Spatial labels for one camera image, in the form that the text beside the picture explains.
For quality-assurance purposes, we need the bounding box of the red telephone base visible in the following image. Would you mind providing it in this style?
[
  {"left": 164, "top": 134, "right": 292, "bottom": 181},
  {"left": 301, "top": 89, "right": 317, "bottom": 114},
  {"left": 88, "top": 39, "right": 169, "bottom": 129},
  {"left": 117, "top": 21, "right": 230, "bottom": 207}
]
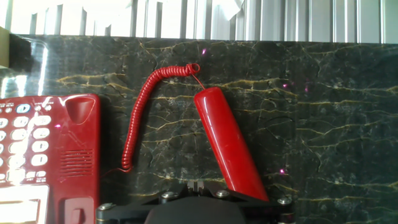
[{"left": 0, "top": 93, "right": 102, "bottom": 224}]

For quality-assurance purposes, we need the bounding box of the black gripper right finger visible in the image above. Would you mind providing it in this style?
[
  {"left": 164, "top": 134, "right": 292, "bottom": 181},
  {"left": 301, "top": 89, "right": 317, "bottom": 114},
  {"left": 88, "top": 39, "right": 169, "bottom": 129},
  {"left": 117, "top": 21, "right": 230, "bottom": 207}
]
[{"left": 213, "top": 188, "right": 297, "bottom": 224}]

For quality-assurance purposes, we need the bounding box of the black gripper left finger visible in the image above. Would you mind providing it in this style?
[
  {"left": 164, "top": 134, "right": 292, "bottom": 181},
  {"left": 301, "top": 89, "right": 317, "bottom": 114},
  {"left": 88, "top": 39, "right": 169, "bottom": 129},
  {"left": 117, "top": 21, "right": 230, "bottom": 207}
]
[{"left": 95, "top": 182, "right": 197, "bottom": 224}]

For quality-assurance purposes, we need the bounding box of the wooden block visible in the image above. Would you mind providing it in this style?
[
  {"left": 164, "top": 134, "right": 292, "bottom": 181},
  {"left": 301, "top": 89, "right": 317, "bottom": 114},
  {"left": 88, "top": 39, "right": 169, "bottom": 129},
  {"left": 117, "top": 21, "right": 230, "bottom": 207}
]
[{"left": 0, "top": 26, "right": 10, "bottom": 68}]

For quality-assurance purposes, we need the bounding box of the red telephone handset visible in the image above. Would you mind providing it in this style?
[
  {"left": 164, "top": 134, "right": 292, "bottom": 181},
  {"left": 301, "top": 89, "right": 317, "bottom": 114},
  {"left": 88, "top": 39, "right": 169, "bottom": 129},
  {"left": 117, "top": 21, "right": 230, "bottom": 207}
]
[{"left": 193, "top": 86, "right": 270, "bottom": 202}]

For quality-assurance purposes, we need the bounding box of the twisted white tissue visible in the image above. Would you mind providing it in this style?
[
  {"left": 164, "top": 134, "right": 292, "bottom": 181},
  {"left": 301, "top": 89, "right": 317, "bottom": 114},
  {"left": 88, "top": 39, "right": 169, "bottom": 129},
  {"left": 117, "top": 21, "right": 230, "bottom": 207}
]
[{"left": 217, "top": 0, "right": 247, "bottom": 21}]

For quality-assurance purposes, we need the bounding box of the dark marble pattern mat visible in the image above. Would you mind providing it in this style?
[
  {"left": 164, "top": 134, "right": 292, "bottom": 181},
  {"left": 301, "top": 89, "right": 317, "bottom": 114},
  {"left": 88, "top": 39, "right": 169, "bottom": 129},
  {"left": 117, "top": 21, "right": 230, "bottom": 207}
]
[{"left": 0, "top": 33, "right": 398, "bottom": 224}]

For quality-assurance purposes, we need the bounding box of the red phone cord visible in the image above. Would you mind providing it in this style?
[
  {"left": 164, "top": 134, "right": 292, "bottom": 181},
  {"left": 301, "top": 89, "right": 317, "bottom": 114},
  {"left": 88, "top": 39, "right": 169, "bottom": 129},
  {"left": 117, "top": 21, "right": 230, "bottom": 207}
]
[{"left": 102, "top": 63, "right": 206, "bottom": 179}]

